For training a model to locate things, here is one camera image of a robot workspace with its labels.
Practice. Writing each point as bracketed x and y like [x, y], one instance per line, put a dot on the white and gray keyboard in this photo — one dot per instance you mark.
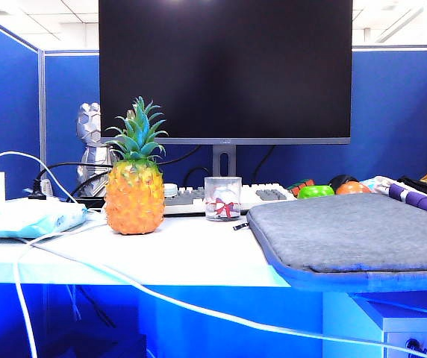
[187, 199]

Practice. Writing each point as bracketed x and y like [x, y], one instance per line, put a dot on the clear cup with red ribbon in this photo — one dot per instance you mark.
[222, 186]

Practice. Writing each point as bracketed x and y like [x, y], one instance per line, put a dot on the rubik's cube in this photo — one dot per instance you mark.
[303, 184]

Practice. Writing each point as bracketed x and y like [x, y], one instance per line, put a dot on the black computer mouse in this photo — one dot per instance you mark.
[342, 179]

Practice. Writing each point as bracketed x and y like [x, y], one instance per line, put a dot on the white drawer cabinet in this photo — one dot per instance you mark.
[404, 335]

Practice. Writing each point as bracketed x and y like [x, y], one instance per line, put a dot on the white patterned cloth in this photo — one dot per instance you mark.
[379, 183]

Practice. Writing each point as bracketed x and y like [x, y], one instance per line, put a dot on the green toy apple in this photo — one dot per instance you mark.
[314, 192]

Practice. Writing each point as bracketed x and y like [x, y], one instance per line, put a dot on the grey padded mat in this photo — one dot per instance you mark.
[348, 231]

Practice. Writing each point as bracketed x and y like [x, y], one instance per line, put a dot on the gray partition post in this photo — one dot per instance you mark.
[42, 112]

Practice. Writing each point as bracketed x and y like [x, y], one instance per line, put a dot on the black computer monitor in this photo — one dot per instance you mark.
[224, 74]

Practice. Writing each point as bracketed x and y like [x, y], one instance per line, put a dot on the orange plastic pineapple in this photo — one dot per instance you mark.
[135, 201]

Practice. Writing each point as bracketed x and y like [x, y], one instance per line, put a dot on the white keyboard knob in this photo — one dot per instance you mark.
[169, 190]

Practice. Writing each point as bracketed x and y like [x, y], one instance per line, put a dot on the white wet wipes pack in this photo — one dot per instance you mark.
[23, 220]

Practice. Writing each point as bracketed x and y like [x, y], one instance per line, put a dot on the silver geometric figurine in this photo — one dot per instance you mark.
[88, 123]

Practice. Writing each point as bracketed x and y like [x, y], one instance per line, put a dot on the black zipper pull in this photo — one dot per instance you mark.
[240, 226]

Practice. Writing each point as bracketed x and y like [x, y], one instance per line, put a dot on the orange toy fruit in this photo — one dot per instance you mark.
[351, 188]

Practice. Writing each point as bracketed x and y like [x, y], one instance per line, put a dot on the gray monitor stand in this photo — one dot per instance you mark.
[216, 158]

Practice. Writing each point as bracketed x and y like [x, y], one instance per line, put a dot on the black power plug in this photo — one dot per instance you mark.
[38, 188]

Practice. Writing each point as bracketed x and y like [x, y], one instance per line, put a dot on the purple folded umbrella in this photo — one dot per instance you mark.
[422, 203]

